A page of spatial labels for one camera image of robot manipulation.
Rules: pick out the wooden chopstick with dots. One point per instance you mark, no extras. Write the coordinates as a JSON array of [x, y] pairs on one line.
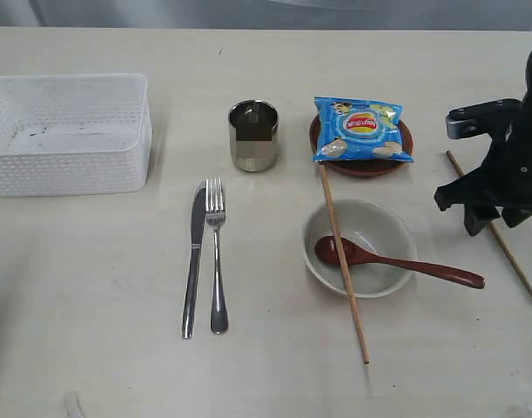
[[343, 264], [497, 236]]

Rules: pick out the blue chips bag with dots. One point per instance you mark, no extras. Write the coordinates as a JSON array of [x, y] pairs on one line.
[[359, 129]]

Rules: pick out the white perforated plastic basket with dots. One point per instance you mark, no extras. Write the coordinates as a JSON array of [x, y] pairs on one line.
[[74, 134]]

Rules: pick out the pale green ceramic bowl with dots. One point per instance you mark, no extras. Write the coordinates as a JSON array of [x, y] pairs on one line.
[[374, 228]]

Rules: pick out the silver fork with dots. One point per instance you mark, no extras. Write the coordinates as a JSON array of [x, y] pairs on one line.
[[215, 217]]

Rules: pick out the silver table knife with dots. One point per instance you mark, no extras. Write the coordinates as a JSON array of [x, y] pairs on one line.
[[197, 231]]

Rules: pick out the stainless steel cup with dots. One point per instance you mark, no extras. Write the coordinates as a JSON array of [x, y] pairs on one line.
[[253, 131]]

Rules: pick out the brown wooden spoon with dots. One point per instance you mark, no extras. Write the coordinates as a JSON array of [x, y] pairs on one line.
[[326, 251]]

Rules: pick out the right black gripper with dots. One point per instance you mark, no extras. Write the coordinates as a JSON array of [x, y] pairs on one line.
[[500, 187]]

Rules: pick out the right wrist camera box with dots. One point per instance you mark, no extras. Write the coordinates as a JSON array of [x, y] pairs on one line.
[[492, 118]]

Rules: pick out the dark brown round plate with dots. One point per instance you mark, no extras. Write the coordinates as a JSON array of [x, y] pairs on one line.
[[364, 168]]

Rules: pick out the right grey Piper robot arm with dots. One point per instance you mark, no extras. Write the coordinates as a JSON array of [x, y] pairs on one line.
[[501, 187]]

